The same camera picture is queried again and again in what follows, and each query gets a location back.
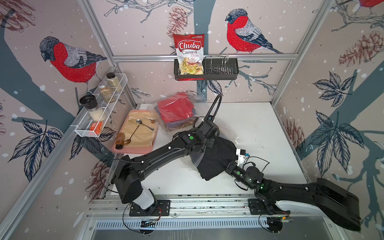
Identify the spice jar rear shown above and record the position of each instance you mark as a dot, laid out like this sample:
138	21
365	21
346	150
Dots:
114	82

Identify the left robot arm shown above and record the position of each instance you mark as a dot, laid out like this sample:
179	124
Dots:
130	172

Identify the spice jar middle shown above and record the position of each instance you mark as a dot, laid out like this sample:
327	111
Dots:
106	92

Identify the clear plastic vacuum bag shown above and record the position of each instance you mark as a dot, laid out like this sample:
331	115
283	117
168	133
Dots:
202	113

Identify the black trousers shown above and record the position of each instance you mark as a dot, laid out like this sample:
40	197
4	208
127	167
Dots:
216	158

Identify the black lid spice jar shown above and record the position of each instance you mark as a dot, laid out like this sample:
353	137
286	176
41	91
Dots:
96	113

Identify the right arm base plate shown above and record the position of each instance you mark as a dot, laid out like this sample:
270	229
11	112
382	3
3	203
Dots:
258	207

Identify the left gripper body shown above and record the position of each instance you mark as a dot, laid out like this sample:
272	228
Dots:
210	142

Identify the small orange box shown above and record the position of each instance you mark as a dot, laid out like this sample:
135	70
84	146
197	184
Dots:
96	127

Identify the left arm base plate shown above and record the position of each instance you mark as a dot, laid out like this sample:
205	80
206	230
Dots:
158	209

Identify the red folded garment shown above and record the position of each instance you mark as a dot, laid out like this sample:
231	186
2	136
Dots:
176	108

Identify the brown spoon on tray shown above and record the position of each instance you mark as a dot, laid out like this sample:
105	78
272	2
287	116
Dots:
128	141

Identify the black wire basket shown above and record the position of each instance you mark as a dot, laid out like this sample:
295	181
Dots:
212	69

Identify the amber bottle on tray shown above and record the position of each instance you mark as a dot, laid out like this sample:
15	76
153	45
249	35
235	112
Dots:
120	141

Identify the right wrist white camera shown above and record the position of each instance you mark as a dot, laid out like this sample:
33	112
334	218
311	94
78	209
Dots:
241	154

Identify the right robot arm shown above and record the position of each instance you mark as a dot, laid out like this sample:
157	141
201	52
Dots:
338	204

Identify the pink tray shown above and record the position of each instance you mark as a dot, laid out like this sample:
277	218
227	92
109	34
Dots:
138	151

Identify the Chuba cassava chips bag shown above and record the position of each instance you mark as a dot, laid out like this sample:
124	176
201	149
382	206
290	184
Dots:
190	53

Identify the white wire shelf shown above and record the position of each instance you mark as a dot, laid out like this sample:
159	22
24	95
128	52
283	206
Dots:
82	128

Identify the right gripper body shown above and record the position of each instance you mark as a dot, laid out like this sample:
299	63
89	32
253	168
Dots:
237	173

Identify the metal spoon on tray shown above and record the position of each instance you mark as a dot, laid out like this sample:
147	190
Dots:
140	122

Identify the tan cloth on tray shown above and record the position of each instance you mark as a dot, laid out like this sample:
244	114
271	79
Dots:
144	137

